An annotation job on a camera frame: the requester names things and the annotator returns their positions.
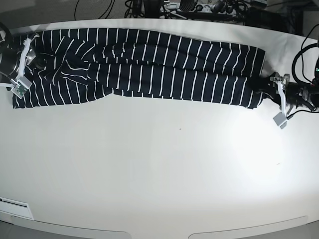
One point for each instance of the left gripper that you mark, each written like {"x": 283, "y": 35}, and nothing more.
{"x": 296, "y": 94}

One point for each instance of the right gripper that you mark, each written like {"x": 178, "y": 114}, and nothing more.
{"x": 9, "y": 63}

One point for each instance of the navy white striped T-shirt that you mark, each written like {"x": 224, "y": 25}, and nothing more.
{"x": 84, "y": 65}

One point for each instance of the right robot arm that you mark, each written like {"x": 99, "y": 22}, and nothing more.
{"x": 6, "y": 40}

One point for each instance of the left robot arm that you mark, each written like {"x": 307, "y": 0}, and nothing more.
{"x": 290, "y": 76}

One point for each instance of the white power strip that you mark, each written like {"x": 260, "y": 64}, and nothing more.
{"x": 209, "y": 8}

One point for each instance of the black equipment stand background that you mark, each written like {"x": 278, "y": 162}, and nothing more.
{"x": 152, "y": 8}

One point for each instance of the white label sticker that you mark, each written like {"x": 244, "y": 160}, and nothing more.
{"x": 15, "y": 208}

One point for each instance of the black cable bundle background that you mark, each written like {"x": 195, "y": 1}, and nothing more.
{"x": 135, "y": 9}

